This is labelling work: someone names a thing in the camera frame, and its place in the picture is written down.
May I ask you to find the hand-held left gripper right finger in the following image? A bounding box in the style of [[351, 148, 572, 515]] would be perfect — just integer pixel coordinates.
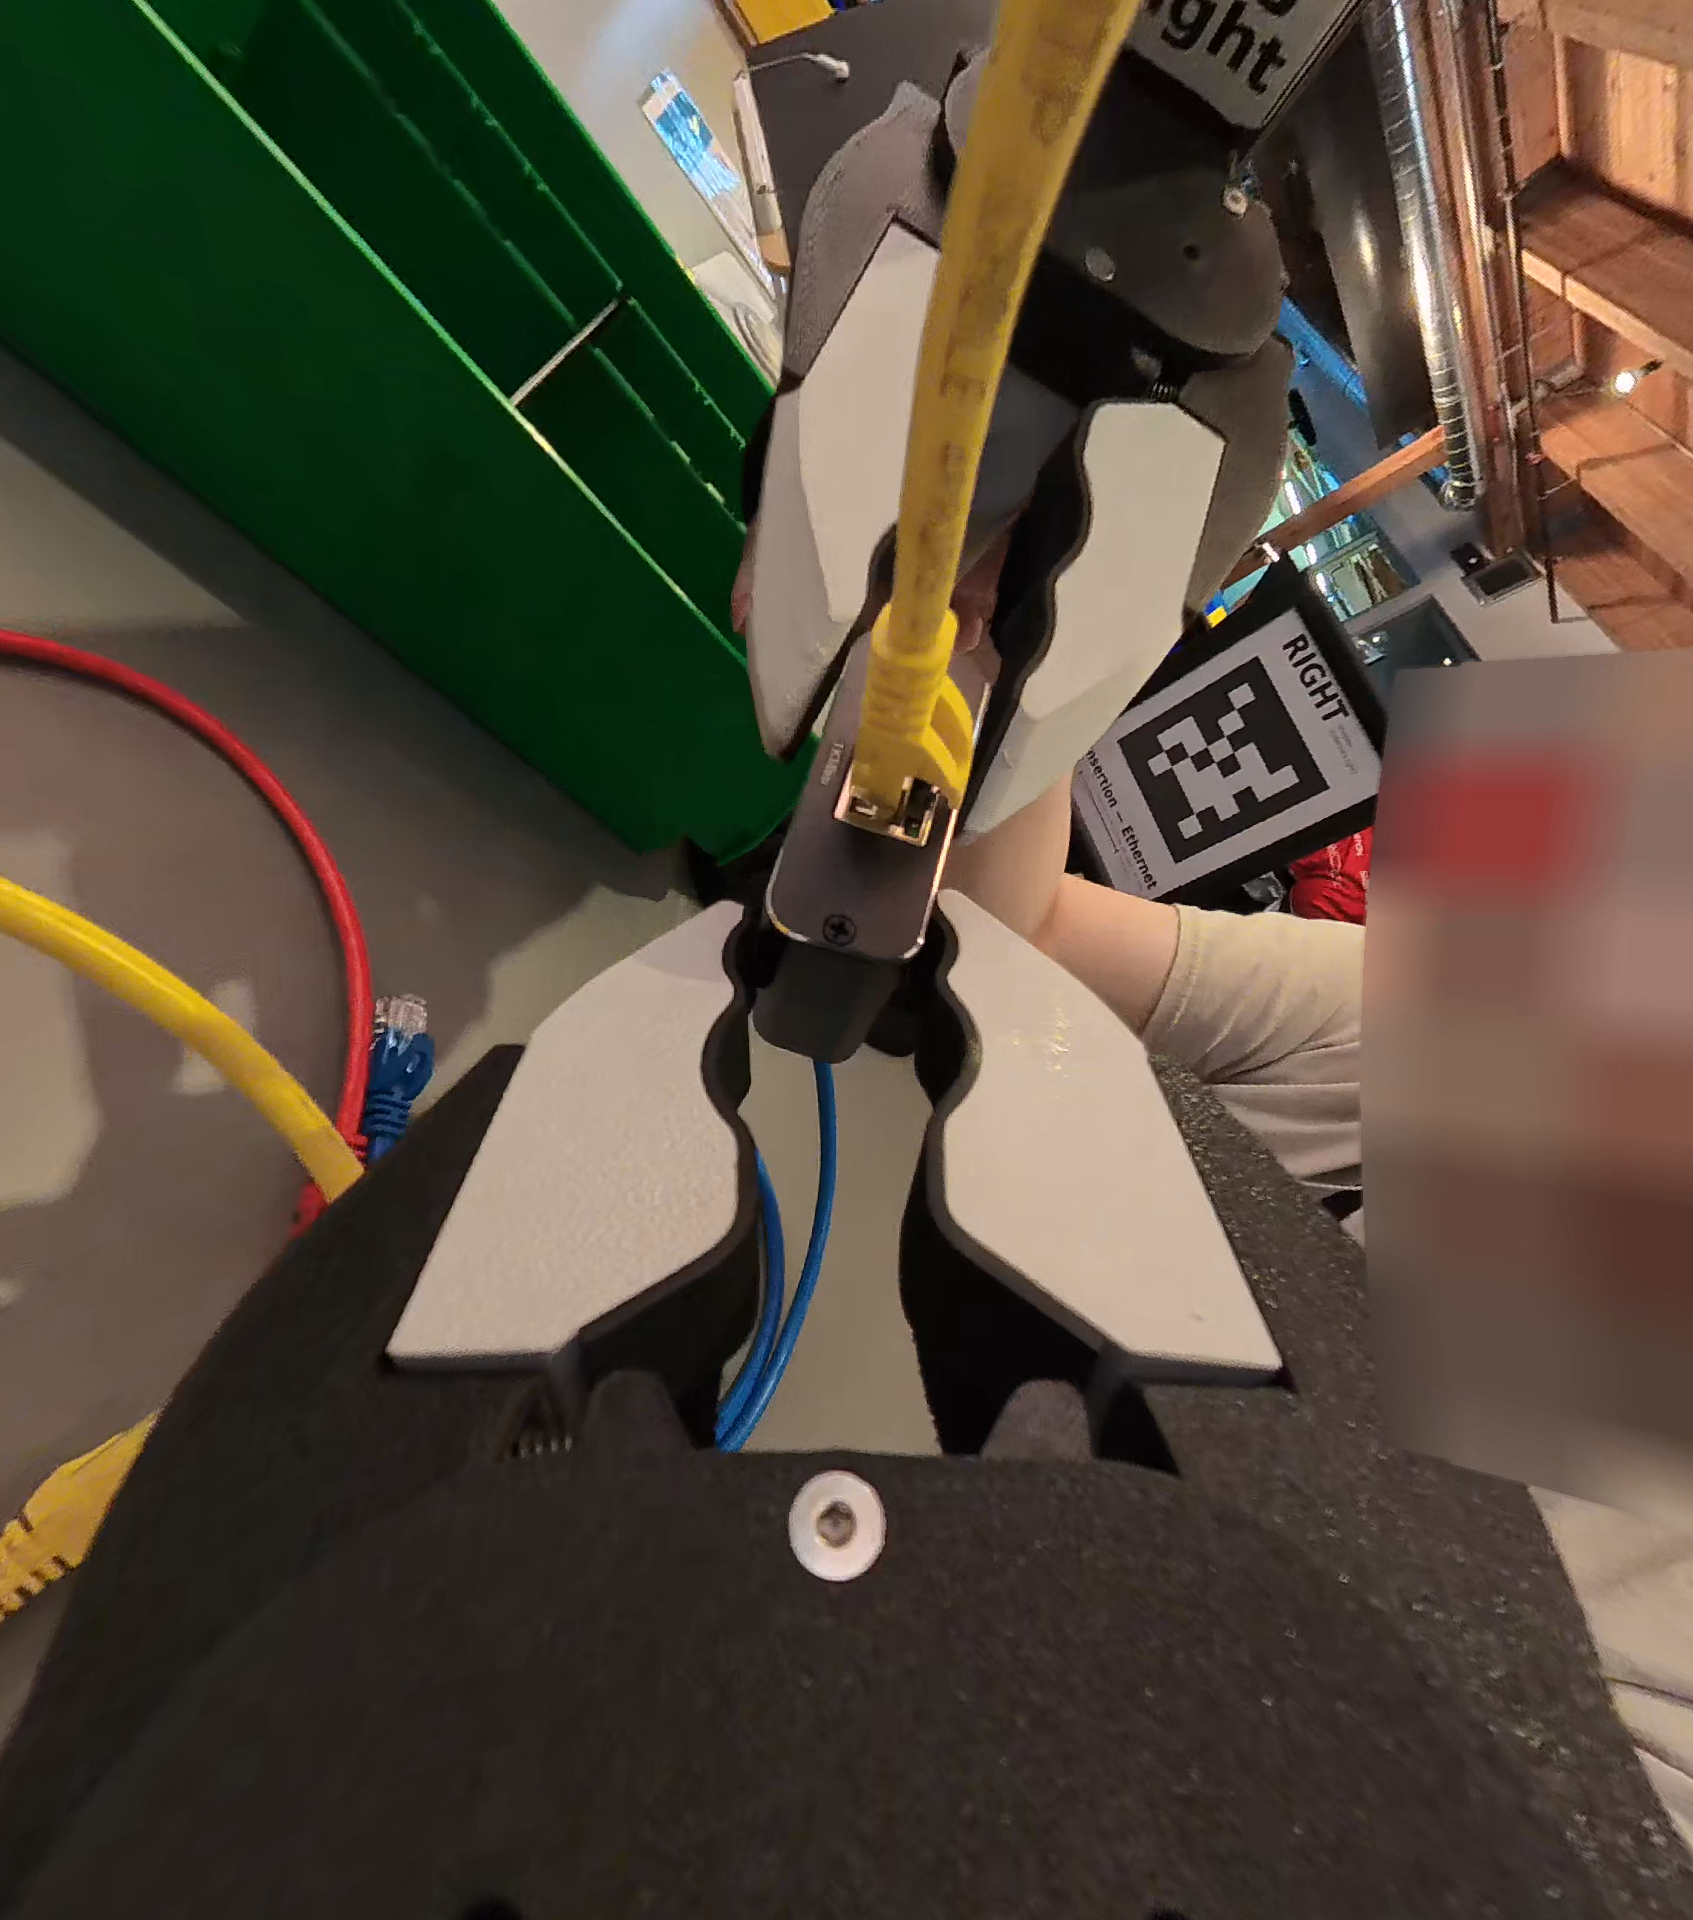
[[902, 889, 1287, 1390]]

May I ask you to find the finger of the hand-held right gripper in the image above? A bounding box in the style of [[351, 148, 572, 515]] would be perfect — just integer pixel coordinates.
[[959, 395, 1231, 840], [744, 222, 945, 761]]

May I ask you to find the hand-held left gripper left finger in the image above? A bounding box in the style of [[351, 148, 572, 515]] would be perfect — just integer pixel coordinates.
[[383, 901, 765, 1398]]

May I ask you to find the blue ethernet cable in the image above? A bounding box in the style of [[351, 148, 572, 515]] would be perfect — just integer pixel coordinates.
[[362, 990, 842, 1455]]

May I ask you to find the yellow ethernet cable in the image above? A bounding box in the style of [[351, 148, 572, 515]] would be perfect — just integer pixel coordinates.
[[842, 0, 1144, 835], [0, 832, 367, 1705]]

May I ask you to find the black ethernet splitter box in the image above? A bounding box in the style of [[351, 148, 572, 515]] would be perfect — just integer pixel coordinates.
[[749, 674, 998, 1064]]

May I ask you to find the person's right forearm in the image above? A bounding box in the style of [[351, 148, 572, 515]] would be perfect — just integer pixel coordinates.
[[959, 773, 1372, 1091]]

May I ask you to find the black placard with printed tag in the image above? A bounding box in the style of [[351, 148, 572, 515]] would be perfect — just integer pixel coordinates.
[[1070, 562, 1389, 911]]

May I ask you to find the green plastic bin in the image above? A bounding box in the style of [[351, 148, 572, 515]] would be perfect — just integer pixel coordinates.
[[0, 0, 818, 864]]

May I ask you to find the silver ventilation duct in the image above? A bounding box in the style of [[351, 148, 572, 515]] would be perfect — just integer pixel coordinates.
[[1379, 0, 1490, 517]]

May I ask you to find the red ethernet cable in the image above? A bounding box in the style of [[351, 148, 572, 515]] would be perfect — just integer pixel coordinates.
[[0, 615, 380, 1232]]

